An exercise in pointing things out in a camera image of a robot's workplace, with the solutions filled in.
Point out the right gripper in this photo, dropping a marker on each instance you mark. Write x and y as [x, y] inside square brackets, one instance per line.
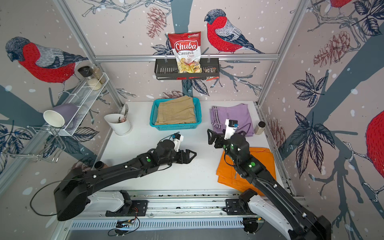
[216, 137]

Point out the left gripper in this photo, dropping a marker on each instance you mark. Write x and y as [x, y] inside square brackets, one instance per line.
[182, 160]

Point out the purple pants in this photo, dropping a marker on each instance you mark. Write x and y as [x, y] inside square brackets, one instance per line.
[238, 113]

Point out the tan pants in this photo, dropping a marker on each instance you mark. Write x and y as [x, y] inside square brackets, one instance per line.
[176, 111]

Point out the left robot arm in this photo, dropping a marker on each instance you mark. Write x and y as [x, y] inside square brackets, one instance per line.
[71, 195]

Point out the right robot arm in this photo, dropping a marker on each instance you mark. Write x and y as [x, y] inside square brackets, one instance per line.
[283, 212]

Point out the teal plastic basket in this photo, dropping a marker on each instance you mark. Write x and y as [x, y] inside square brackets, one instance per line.
[154, 115]

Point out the beige spice jar black lid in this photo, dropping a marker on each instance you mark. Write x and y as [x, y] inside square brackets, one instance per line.
[259, 129]

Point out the white utensil holder cup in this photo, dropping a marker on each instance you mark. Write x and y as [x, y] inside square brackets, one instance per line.
[118, 123]

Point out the silver metal fork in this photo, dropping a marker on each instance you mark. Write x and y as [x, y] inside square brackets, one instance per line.
[126, 110]

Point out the brown spice jar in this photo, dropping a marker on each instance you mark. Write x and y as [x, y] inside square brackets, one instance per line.
[100, 165]

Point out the Chuba cassava chips bag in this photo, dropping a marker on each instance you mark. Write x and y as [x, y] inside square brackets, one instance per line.
[187, 49]

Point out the glass jar on shelf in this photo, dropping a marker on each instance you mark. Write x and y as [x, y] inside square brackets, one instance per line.
[97, 72]

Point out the black lid jar on shelf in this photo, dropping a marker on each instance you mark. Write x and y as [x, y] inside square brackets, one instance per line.
[86, 72]

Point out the purple white cup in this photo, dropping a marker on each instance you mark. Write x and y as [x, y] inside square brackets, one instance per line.
[60, 116]

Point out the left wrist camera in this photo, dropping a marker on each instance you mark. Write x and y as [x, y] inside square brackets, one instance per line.
[177, 139]

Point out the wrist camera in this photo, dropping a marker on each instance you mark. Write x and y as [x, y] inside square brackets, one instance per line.
[231, 128]
[177, 139]

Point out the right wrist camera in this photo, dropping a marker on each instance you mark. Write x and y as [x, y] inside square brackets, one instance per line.
[231, 128]

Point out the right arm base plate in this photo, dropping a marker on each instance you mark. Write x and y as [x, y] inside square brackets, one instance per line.
[236, 207]

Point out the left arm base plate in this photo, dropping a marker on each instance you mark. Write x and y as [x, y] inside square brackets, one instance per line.
[130, 208]

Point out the black wire wall basket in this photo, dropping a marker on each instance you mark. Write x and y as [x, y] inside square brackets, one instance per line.
[172, 70]

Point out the white wire wall shelf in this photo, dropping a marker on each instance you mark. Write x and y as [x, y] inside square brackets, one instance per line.
[83, 97]

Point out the wire cup holder rack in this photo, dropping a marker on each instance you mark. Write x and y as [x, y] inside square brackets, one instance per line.
[31, 143]

